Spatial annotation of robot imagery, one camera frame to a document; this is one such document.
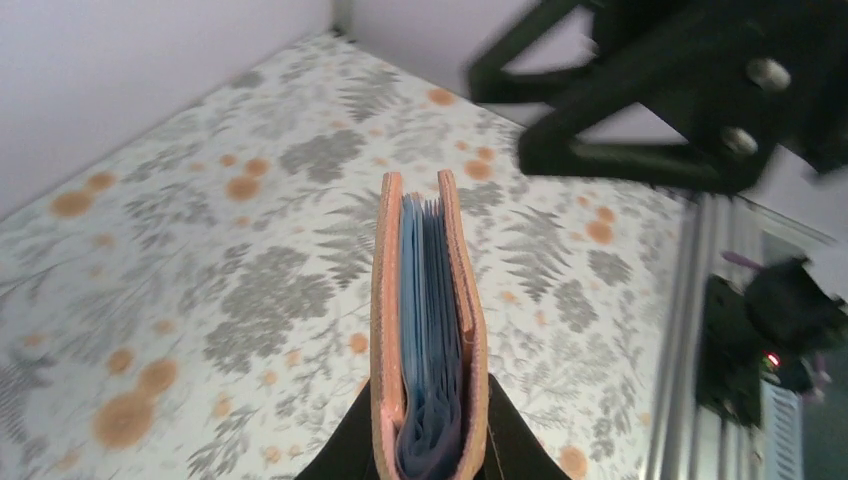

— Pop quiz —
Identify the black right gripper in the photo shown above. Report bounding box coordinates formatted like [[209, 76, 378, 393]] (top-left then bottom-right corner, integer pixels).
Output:
[[517, 1, 847, 195]]

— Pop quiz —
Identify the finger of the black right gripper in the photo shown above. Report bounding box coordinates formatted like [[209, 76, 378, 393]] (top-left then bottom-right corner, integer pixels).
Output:
[[467, 0, 636, 105]]

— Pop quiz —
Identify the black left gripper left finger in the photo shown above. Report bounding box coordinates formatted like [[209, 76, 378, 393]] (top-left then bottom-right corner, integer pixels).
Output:
[[294, 380, 379, 480]]

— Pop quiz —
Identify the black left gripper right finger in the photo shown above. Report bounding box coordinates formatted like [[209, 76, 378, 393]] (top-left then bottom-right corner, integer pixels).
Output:
[[482, 374, 570, 480]]

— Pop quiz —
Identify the floral patterned table mat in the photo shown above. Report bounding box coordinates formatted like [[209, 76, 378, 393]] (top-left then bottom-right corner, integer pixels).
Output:
[[1, 36, 681, 479]]

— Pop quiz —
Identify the aluminium mounting rail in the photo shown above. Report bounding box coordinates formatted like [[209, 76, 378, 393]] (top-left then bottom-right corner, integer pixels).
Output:
[[645, 192, 803, 480]]

